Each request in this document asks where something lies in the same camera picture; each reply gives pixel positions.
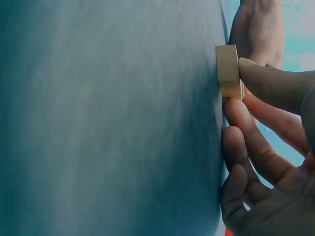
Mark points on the person's right hand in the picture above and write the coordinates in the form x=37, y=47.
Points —
x=290, y=204

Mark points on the person's left hand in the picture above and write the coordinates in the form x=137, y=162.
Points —
x=265, y=37

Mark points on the person's right thumb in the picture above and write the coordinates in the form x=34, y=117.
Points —
x=273, y=86

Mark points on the light wooden block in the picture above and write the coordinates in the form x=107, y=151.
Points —
x=227, y=66

